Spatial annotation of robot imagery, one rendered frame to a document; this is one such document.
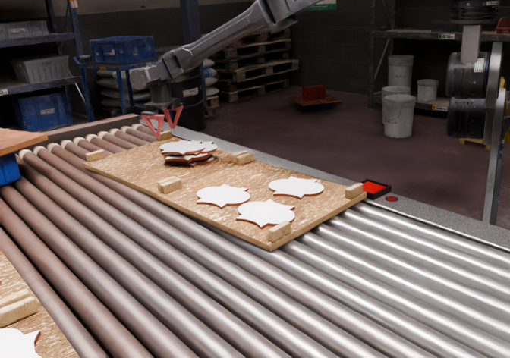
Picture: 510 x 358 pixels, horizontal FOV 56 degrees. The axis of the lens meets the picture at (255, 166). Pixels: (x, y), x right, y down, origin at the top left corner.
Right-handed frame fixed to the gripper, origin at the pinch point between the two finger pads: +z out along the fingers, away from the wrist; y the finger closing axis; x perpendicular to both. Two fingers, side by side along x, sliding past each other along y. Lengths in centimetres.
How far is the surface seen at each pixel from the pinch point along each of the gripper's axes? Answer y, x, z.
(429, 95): -440, 79, 81
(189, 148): 1.4, 8.5, 4.7
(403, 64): -451, 47, 49
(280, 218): 32, 46, 8
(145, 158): -0.8, -8.8, 10.0
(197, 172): 7.8, 13.9, 9.6
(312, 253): 41, 55, 11
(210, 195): 23.9, 25.3, 8.6
